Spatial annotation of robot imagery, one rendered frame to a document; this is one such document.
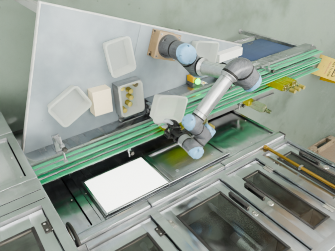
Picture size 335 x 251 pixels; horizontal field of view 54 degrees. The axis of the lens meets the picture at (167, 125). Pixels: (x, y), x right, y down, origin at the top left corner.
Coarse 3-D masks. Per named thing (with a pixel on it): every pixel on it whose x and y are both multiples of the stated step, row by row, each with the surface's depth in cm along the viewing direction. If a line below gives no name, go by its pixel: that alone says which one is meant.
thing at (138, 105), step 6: (126, 84) 206; (132, 84) 208; (138, 84) 215; (120, 90) 214; (138, 90) 218; (120, 96) 207; (138, 96) 221; (120, 102) 209; (132, 102) 223; (138, 102) 224; (144, 102) 220; (126, 108) 222; (132, 108) 223; (138, 108) 223; (144, 108) 222; (126, 114) 217; (132, 114) 218
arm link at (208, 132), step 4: (204, 128) 172; (208, 128) 175; (212, 128) 176; (204, 132) 173; (208, 132) 175; (212, 132) 176; (196, 136) 174; (200, 136) 173; (204, 136) 174; (208, 136) 176; (196, 140) 176; (200, 140) 176; (204, 140) 176; (208, 140) 178; (200, 144) 176; (204, 144) 177
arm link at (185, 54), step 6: (174, 42) 201; (180, 42) 199; (174, 48) 198; (180, 48) 194; (186, 48) 194; (192, 48) 196; (174, 54) 198; (180, 54) 194; (186, 54) 195; (192, 54) 197; (180, 60) 196; (186, 60) 197; (192, 60) 199; (186, 66) 203
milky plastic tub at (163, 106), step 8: (160, 96) 189; (168, 96) 192; (176, 96) 196; (152, 104) 196; (160, 104) 200; (168, 104) 204; (176, 104) 207; (184, 104) 203; (152, 112) 195; (160, 112) 202; (168, 112) 206; (176, 112) 208; (184, 112) 204; (160, 120) 198; (176, 120) 206
